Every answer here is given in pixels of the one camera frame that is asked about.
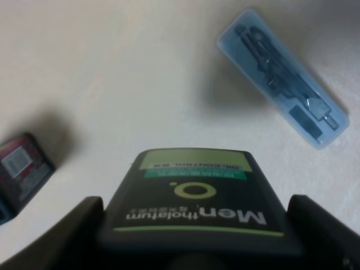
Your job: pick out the black Mentholatum pump bottle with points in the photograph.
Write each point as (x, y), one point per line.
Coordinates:
(177, 201)

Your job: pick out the small black labelled box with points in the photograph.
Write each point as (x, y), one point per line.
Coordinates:
(25, 168)

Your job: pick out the clear blue compass case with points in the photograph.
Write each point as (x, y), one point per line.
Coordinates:
(317, 133)

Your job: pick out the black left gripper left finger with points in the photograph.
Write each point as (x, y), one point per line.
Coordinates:
(69, 244)

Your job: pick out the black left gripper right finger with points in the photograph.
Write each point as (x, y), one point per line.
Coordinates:
(329, 243)

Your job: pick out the metal drawing compass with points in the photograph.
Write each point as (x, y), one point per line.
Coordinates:
(281, 76)

